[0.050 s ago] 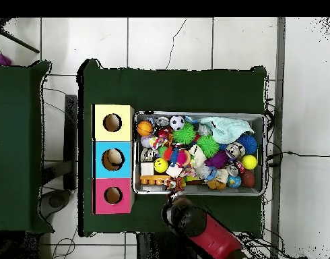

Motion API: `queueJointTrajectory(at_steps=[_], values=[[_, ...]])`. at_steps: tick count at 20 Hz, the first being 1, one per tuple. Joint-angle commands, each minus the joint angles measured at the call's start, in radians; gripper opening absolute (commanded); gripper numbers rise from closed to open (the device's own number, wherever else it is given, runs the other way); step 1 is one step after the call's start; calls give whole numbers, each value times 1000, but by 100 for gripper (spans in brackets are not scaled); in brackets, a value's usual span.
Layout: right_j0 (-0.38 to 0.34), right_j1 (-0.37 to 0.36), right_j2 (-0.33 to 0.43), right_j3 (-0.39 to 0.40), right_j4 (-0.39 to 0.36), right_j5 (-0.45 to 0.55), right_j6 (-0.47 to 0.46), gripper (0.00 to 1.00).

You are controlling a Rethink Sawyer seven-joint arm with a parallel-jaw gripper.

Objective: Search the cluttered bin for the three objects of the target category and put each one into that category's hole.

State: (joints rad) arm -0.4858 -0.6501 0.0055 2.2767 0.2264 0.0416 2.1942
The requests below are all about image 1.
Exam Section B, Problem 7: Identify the silver mesh bin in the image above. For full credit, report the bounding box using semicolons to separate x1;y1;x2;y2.
132;111;266;197

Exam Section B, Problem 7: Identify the wooden box with three holes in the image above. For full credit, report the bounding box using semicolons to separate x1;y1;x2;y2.
92;104;135;215

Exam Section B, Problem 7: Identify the orange tiger plush toy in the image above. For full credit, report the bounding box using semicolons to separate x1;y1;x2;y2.
164;176;186;192

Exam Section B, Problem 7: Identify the yellow smiley face ball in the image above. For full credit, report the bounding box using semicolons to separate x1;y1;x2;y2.
153;157;170;174

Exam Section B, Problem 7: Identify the green spiky ball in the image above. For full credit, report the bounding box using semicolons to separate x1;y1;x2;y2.
172;121;197;145
196;134;221;159

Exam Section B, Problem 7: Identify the black and white soccer ball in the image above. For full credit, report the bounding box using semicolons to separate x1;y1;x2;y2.
169;115;186;132

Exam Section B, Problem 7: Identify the plain yellow ball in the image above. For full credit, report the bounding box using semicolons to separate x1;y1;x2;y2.
240;154;258;171

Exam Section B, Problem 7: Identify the orange basketball toy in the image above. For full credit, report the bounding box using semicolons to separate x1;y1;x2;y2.
137;120;154;137

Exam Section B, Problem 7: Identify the silver soda can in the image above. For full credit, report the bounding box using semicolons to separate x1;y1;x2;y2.
154;115;170;128

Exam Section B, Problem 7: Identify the mint green cloth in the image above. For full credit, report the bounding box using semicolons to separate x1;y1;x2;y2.
198;116;255;145

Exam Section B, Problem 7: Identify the blue spiky ball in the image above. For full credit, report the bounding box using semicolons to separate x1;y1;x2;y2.
236;132;259;155

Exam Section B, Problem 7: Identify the gray round base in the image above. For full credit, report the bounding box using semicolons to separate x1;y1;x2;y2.
40;188;72;219

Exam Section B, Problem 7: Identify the black flat panel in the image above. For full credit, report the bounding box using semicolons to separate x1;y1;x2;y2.
63;94;78;191

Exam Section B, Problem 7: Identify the black rod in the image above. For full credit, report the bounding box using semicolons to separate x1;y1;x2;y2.
0;29;40;54

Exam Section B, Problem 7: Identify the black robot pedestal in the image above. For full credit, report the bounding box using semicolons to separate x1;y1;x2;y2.
136;231;201;259

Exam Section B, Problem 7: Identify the black cable on floor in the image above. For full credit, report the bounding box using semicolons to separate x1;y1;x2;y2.
267;150;330;161

